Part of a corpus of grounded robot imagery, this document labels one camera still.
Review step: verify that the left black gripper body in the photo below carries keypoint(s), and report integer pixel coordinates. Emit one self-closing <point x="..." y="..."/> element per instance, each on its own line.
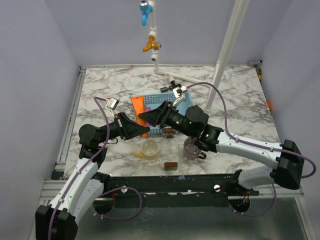
<point x="119" y="128"/>

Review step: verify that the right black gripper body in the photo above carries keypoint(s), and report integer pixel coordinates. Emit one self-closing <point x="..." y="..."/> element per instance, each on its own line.
<point x="172" y="119"/>

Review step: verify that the light blue plastic basket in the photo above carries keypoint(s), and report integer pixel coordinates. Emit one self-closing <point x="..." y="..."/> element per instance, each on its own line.
<point x="152" y="101"/>

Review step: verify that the clear tray with brown ends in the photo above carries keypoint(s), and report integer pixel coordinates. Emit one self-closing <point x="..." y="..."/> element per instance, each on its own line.
<point x="169" y="148"/>

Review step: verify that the orange toothpaste tube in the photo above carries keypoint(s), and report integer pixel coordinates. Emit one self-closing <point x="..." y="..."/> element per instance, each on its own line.
<point x="138" y="107"/>

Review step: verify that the yellow ceramic mug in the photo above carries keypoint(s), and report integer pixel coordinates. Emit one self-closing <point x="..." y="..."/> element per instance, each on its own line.
<point x="149" y="150"/>

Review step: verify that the purple plastic cup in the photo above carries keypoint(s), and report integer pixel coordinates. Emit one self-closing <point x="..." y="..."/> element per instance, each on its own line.
<point x="191" y="151"/>

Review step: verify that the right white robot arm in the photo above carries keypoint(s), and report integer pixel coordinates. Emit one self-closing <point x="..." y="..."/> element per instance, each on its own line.
<point x="282" y="163"/>

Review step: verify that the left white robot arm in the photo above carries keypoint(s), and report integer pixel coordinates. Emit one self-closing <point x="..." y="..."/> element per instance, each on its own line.
<point x="59" y="219"/>

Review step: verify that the pink toothbrush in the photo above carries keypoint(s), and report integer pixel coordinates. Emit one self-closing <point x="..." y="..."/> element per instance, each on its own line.
<point x="148" y="110"/>

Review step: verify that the black tee valve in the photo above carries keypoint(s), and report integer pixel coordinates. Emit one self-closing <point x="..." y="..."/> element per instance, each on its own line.
<point x="169" y="88"/>

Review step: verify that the white horizontal pipe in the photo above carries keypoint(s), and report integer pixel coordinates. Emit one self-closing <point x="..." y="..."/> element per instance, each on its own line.
<point x="169" y="76"/>

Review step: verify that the orange brass tap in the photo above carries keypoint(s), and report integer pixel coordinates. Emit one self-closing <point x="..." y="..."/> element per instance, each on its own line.
<point x="152" y="44"/>

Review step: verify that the white vertical pipe with fittings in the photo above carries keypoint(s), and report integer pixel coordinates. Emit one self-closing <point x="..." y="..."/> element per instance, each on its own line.
<point x="154" y="32"/>

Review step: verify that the yellow tool in corner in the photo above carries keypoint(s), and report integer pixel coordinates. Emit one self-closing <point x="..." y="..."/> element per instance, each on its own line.
<point x="257" y="66"/>

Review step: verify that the blue tap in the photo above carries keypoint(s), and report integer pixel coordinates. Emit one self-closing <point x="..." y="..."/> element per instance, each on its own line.
<point x="145" y="8"/>

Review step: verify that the white diagonal pole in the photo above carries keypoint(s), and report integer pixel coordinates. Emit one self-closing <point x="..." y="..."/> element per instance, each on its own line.
<point x="235" y="22"/>

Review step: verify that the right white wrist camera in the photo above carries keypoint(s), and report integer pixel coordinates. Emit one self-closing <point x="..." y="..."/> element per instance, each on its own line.
<point x="179" y="94"/>

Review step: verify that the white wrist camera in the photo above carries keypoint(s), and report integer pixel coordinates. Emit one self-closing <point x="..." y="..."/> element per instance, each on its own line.
<point x="179" y="94"/>
<point x="111" y="103"/>

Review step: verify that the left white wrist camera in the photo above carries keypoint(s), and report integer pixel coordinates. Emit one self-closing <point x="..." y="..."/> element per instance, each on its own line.
<point x="111" y="103"/>

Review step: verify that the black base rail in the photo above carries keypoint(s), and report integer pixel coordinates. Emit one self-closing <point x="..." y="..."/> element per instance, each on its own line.
<point x="171" y="191"/>

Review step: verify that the orange clip on wall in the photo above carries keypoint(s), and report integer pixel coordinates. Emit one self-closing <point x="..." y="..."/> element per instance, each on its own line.
<point x="269" y="105"/>

